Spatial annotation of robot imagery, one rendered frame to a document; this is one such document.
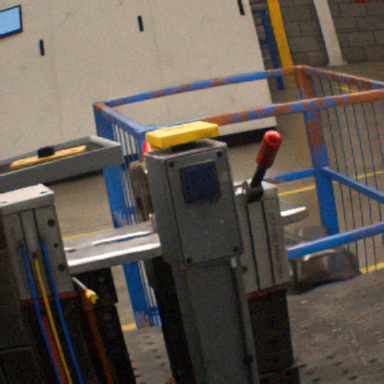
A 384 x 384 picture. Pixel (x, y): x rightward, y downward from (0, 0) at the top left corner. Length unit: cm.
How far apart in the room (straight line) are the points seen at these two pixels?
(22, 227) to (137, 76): 801
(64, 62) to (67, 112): 40
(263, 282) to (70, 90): 790
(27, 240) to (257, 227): 27
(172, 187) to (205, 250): 7
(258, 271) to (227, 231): 20
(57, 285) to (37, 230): 7
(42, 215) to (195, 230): 20
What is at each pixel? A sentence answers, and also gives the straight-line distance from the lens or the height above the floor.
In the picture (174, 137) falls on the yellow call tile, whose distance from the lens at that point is 125.
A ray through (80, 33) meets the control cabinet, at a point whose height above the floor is 113.
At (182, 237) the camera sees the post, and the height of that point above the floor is 106.
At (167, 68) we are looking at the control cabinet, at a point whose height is 68.
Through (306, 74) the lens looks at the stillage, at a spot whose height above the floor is 92.
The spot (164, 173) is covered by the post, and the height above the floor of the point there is 112.
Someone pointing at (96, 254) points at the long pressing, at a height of 100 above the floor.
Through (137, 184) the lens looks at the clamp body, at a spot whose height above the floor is 103.
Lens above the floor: 131
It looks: 9 degrees down
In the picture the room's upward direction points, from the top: 10 degrees counter-clockwise
